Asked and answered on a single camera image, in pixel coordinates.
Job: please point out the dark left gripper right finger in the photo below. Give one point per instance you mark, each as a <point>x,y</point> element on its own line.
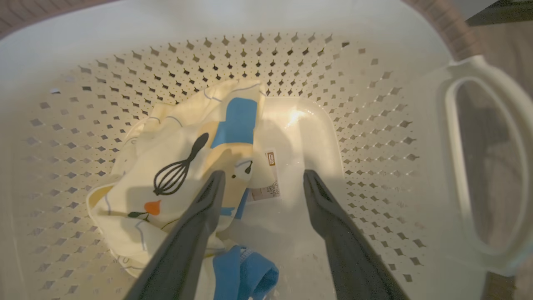
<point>349,258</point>

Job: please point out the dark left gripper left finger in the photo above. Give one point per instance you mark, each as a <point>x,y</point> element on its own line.
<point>187,250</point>

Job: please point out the cream garment blue cartoon print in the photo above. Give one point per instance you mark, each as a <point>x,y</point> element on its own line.
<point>175,141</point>

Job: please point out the basket product label sticker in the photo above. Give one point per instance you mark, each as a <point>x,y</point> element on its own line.
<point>270,183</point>

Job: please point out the cream laundry basket brown rim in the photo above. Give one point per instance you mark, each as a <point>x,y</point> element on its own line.
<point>374,125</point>

